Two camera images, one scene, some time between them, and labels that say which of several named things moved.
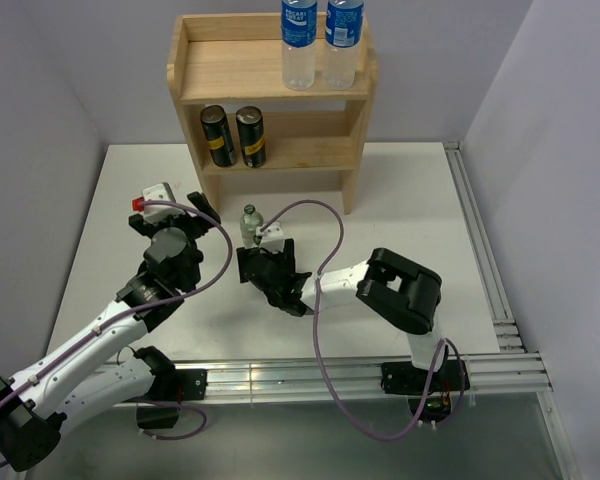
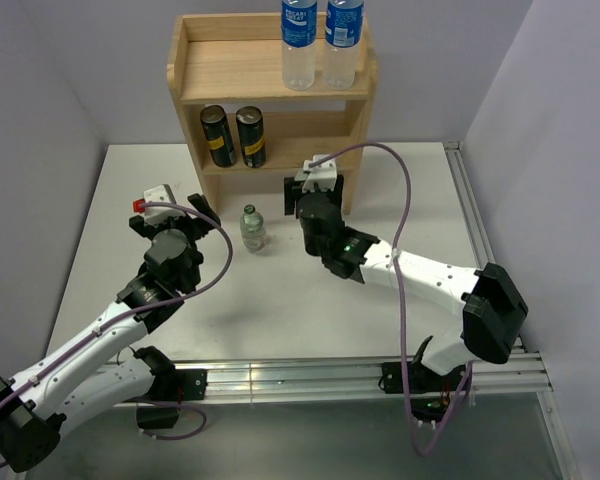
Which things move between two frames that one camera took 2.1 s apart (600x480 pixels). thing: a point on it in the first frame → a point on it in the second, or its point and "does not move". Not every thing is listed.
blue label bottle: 298,44 does not move
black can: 221,146 does not move
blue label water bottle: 343,32 does not move
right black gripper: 287,257 → 291,204
